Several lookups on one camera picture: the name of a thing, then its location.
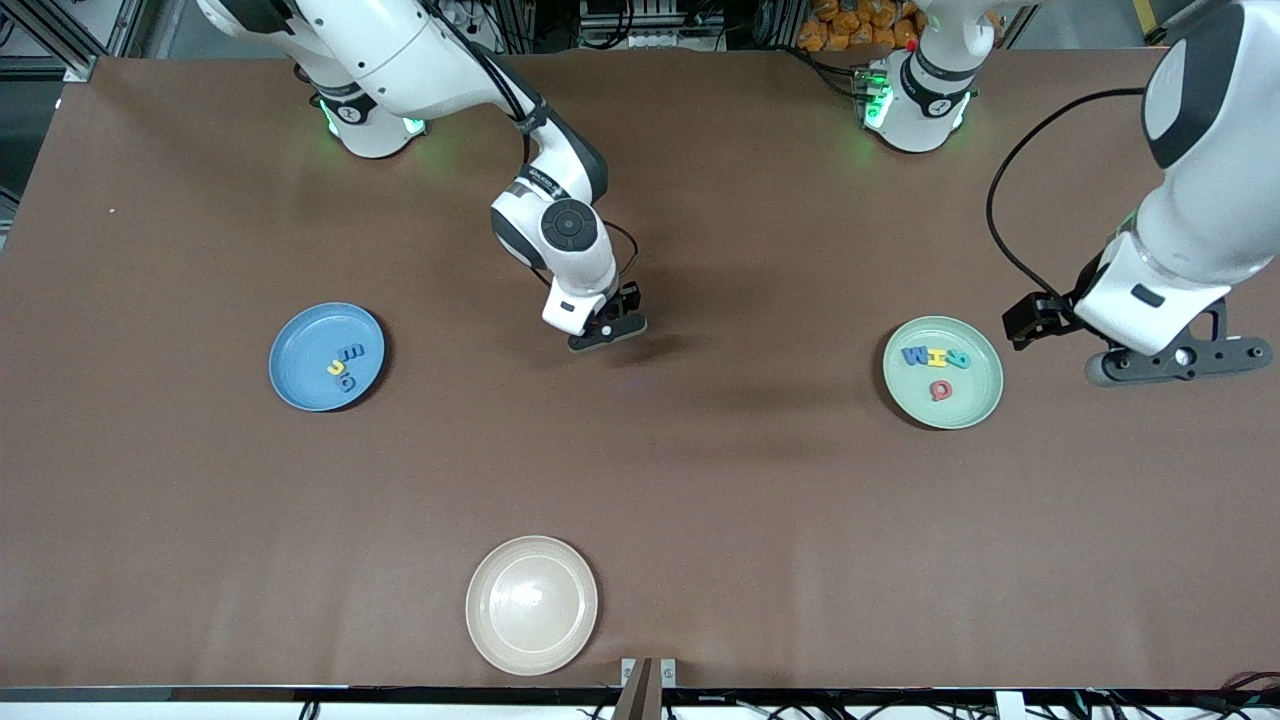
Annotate blue plate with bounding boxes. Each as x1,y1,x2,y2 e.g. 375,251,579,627
268,302,387,413

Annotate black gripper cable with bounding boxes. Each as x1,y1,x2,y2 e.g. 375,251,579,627
986,87,1146,301
420,0,641,291

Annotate beige plate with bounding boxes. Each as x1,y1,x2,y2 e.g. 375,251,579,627
465,535,599,677

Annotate orange snack bags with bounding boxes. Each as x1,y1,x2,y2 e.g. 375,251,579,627
797,0,926,53

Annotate background equipment rack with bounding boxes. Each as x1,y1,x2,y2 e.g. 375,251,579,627
578,0,726,51

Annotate front camera mount bracket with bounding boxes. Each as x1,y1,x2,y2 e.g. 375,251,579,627
612,657,678,720

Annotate green plate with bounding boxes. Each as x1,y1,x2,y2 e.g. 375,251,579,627
882,316,1005,431

